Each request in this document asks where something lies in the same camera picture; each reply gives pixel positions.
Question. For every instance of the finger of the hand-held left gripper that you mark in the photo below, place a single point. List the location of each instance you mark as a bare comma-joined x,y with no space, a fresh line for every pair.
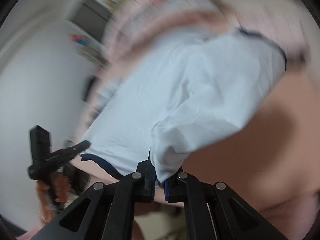
78,148

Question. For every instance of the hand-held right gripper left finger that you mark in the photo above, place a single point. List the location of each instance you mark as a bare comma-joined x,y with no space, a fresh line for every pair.
150,180

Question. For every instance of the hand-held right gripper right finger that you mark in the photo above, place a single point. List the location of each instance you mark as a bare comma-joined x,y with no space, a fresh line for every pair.
167,192

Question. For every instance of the white shirt with navy trim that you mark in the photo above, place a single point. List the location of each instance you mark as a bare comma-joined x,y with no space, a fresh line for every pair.
187,92

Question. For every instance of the person's left hand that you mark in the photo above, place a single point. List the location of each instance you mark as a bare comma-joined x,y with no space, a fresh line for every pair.
61,185

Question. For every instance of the pink bed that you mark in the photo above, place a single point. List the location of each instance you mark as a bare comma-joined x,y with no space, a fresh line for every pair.
250,167

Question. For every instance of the white shelf rack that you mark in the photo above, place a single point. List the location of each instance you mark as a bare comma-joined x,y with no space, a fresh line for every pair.
91,55

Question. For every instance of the red and blue toy figure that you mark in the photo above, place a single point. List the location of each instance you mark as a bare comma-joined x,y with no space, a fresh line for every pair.
78,39

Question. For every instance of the pink folded quilt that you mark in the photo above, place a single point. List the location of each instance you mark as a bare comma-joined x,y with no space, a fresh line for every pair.
150,22

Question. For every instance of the grey wall cabinet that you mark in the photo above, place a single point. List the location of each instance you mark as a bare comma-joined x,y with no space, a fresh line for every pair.
90,17

